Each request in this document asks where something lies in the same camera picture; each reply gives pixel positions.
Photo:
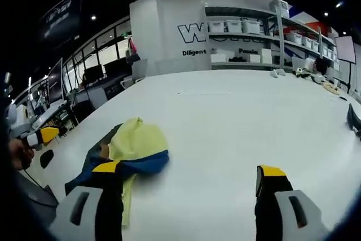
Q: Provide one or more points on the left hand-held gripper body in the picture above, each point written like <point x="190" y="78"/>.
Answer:
<point x="17" y="119"/>

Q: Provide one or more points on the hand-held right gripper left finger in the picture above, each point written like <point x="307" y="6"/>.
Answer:
<point x="84" y="210"/>

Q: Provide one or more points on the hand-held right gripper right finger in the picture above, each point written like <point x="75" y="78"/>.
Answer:
<point x="290" y="210"/>

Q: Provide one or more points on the yellow and blue garment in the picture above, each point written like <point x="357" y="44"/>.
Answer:
<point x="141" y="145"/>

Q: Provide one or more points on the person's left hand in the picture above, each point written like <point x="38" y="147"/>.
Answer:
<point x="21" y="153"/>

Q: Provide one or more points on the grey workbench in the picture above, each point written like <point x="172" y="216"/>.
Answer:
<point x="48" y="115"/>

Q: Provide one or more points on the small black oval object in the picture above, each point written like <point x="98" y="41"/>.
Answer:
<point x="46" y="158"/>

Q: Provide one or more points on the large dark tilted screen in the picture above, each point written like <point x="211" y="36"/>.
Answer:
<point x="56" y="81"/>

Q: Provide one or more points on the black computer monitor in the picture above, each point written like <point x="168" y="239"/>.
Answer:
<point x="117" y="67"/>
<point x="93" y="73"/>

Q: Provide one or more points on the white office chair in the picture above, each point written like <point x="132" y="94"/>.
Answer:
<point x="127" y="83"/>

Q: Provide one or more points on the black object at table edge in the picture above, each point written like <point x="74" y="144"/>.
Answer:
<point x="354" y="119"/>

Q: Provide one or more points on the dark hanging banner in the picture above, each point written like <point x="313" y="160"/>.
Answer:
<point x="60" y="18"/>

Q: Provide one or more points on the hanging bags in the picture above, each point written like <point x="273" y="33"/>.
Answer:
<point x="132" y="52"/>

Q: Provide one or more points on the beige items on table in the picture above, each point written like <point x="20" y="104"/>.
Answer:
<point x="331" y="88"/>

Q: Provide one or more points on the yellow and black object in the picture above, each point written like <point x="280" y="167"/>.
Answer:
<point x="299" y="72"/>

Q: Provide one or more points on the small white object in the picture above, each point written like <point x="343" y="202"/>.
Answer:
<point x="277" y="72"/>

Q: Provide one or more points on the grey metal shelf unit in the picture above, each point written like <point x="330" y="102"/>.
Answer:
<point x="277" y="43"/>

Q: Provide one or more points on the white screen on stand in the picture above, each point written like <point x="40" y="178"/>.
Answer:
<point x="345" y="49"/>

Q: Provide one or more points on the row of white storage bins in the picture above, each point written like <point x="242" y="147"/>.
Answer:
<point x="237" y="26"/>

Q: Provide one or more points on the white partition wall panel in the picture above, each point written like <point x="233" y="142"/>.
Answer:
<point x="169" y="32"/>

